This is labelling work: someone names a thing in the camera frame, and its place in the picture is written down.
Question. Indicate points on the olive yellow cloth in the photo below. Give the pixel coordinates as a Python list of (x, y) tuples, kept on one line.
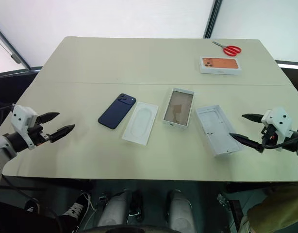
[(277, 211)]

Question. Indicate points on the black shoe white logo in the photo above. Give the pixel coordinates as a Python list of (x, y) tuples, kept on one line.
[(31, 210)]

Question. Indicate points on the dark blue smartphone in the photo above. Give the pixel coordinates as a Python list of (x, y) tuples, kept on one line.
[(116, 110)]

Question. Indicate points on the grey robot leg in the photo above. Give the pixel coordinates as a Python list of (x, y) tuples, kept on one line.
[(180, 211), (115, 211)]

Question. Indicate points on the black sneaker white laces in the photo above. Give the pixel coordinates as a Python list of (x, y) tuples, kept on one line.
[(76, 208)]

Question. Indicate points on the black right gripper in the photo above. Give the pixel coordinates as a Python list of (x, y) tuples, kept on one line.
[(268, 134)]

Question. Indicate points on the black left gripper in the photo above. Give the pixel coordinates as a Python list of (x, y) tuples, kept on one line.
[(39, 134)]

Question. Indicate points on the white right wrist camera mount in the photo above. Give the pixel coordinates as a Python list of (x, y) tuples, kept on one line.
[(277, 116)]

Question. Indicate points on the dark window post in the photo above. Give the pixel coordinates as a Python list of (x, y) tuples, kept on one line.
[(212, 17)]

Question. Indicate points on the grey right robot leg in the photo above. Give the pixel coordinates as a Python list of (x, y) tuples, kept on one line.
[(180, 211)]

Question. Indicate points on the white box with reflective insert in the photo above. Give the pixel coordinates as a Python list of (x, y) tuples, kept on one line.
[(178, 106)]

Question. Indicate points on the orange print phone box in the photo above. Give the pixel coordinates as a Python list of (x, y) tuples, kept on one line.
[(220, 64)]

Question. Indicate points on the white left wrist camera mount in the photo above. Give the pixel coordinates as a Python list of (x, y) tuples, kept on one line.
[(21, 116)]

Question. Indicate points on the grey window frame bar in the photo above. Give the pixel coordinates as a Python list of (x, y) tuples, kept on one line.
[(10, 46)]

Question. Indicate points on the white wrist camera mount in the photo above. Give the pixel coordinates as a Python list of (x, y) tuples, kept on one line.
[(21, 116), (277, 116)]

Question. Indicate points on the grey left robot leg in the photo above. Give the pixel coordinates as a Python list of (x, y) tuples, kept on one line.
[(115, 211)]

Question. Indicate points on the white moulded insert tray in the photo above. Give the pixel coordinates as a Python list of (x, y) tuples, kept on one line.
[(140, 123)]

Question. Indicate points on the dark side furniture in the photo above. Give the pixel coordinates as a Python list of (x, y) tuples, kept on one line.
[(294, 77)]

